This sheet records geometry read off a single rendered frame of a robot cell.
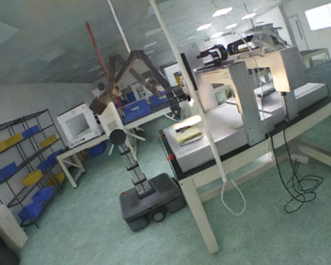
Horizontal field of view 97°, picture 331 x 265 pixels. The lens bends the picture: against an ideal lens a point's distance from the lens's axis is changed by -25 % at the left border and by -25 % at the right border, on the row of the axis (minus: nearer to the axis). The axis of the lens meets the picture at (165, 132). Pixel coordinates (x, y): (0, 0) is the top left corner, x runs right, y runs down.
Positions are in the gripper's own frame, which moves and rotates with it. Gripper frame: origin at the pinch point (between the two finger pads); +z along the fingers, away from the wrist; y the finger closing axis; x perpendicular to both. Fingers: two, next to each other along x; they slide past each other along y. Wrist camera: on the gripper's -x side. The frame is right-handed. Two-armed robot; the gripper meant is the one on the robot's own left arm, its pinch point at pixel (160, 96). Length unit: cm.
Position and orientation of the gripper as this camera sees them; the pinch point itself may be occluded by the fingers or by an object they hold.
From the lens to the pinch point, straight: 216.2
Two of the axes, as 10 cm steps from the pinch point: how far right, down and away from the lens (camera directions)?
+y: -2.9, -1.6, 9.4
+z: 7.6, 5.6, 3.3
